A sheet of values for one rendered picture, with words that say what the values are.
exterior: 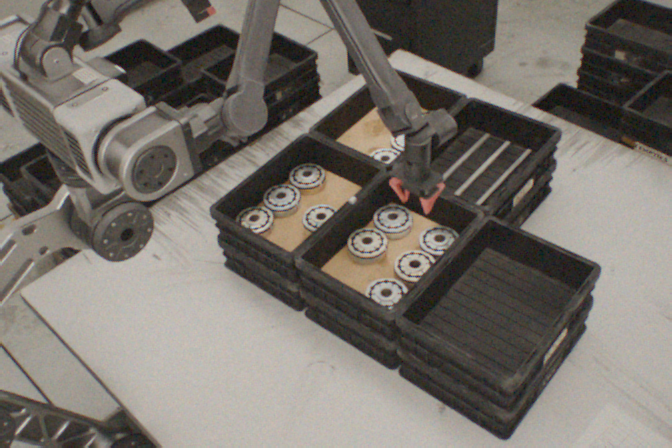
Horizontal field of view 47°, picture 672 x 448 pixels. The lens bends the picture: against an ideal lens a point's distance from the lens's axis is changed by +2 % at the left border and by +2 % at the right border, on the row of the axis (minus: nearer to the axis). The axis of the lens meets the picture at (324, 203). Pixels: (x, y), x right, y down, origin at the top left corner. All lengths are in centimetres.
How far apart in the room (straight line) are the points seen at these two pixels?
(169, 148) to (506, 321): 91
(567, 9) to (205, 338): 322
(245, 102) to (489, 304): 81
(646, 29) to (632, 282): 163
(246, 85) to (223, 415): 83
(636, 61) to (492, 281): 160
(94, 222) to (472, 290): 89
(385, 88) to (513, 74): 253
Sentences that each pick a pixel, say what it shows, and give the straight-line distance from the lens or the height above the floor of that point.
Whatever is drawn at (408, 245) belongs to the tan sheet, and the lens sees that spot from 198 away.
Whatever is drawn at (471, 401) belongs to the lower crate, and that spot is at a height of 77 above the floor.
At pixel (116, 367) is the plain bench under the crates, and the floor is 70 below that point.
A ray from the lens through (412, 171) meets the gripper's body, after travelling 165.
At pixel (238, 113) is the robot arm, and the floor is 147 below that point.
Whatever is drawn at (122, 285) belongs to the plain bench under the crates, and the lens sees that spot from 221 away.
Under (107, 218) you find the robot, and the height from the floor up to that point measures 120.
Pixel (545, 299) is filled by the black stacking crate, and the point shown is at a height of 83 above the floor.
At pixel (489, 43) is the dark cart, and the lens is 396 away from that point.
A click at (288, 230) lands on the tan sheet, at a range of 205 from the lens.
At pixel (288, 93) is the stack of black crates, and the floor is 49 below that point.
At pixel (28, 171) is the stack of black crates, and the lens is 293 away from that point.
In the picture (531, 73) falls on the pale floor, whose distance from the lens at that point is 410.
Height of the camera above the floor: 227
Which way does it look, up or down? 43 degrees down
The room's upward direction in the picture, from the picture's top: 7 degrees counter-clockwise
